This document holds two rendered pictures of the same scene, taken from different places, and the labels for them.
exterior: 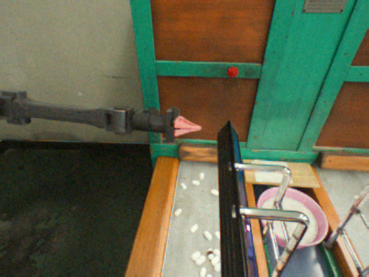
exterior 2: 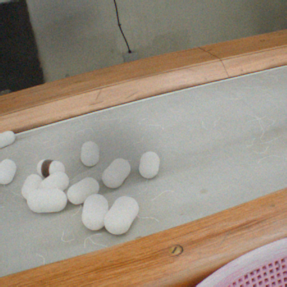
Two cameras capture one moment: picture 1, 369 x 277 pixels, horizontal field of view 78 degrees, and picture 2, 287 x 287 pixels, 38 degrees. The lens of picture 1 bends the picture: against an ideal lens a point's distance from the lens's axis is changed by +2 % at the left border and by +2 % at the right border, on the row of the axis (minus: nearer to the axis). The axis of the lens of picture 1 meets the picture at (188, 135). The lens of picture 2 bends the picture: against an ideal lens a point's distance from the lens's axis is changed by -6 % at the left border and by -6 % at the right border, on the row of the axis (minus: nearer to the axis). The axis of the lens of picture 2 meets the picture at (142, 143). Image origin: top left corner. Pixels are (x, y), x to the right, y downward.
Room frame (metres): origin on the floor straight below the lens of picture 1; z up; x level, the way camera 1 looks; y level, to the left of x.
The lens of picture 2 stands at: (0.00, -0.42, 0.96)
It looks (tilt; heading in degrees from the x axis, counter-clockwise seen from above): 27 degrees down; 73
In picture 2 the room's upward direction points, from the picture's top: 10 degrees counter-clockwise
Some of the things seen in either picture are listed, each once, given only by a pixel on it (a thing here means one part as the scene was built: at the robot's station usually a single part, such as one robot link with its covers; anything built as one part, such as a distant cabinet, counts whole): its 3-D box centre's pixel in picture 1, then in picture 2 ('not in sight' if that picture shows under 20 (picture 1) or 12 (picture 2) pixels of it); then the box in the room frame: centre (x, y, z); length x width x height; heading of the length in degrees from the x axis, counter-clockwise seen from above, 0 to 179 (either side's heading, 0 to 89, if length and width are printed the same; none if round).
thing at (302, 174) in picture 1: (278, 172); not in sight; (0.76, -0.44, 0.77); 0.33 x 0.15 x 0.01; 85
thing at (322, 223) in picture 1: (287, 218); not in sight; (0.55, -0.42, 0.72); 0.27 x 0.27 x 0.10
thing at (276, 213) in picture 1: (252, 232); not in sight; (0.39, -0.21, 0.90); 0.20 x 0.19 x 0.45; 175
